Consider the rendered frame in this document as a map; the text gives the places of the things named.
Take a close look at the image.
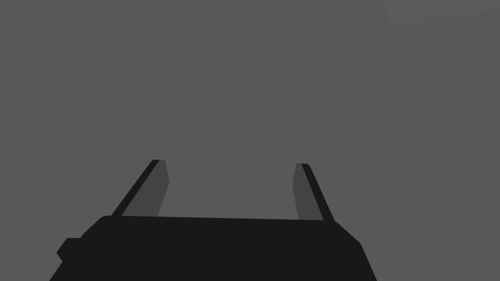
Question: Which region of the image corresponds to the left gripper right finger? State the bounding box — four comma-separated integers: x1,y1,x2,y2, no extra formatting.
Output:
292,163,335,223

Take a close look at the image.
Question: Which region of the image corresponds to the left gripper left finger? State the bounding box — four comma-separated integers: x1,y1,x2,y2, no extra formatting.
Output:
111,159,170,217

